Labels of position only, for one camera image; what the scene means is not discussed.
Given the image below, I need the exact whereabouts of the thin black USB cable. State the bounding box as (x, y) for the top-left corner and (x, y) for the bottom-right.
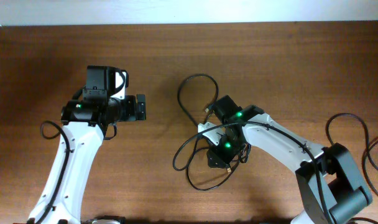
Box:
(177, 73), (252, 192)

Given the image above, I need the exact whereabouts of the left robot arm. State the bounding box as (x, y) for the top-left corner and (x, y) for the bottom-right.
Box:
(27, 65), (146, 223)

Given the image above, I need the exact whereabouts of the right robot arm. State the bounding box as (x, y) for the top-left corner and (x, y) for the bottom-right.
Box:
(198, 95), (372, 224)

